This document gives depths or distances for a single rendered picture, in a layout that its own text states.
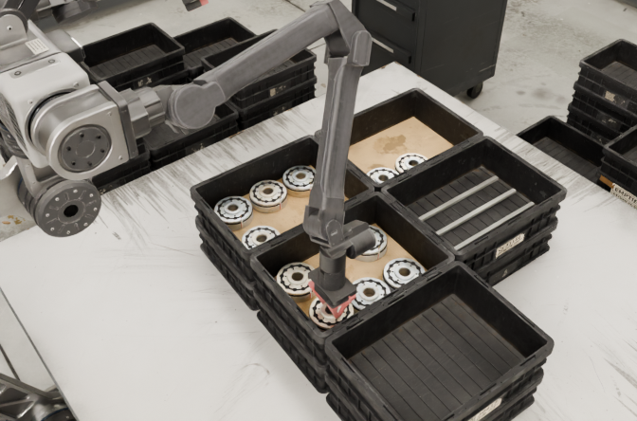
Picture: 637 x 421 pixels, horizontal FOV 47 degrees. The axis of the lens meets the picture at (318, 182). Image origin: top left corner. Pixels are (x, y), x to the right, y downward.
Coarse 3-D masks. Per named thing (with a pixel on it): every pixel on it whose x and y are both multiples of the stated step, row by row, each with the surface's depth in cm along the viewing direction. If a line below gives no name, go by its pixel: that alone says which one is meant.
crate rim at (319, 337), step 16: (352, 208) 184; (416, 224) 179; (288, 240) 175; (432, 240) 175; (256, 256) 171; (448, 256) 171; (256, 272) 170; (432, 272) 167; (272, 288) 165; (400, 288) 164; (288, 304) 161; (304, 320) 157; (352, 320) 157; (320, 336) 154
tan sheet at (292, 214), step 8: (248, 200) 201; (288, 200) 201; (296, 200) 201; (304, 200) 200; (288, 208) 198; (296, 208) 198; (304, 208) 198; (256, 216) 196; (264, 216) 196; (272, 216) 196; (280, 216) 196; (288, 216) 196; (296, 216) 196; (256, 224) 194; (264, 224) 194; (272, 224) 194; (280, 224) 194; (288, 224) 194; (296, 224) 194; (240, 232) 191; (280, 232) 191; (240, 240) 189
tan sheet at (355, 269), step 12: (396, 252) 185; (408, 252) 185; (312, 264) 183; (348, 264) 183; (360, 264) 183; (372, 264) 183; (384, 264) 183; (420, 264) 182; (276, 276) 180; (348, 276) 180; (360, 276) 180; (372, 276) 180; (312, 300) 174
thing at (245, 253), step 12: (288, 144) 203; (264, 156) 199; (240, 168) 196; (348, 168) 195; (204, 180) 192; (216, 180) 193; (360, 180) 191; (192, 192) 188; (204, 204) 185; (348, 204) 185; (216, 216) 182; (228, 228) 179; (300, 228) 178; (228, 240) 178; (276, 240) 175; (240, 252) 174; (252, 252) 172
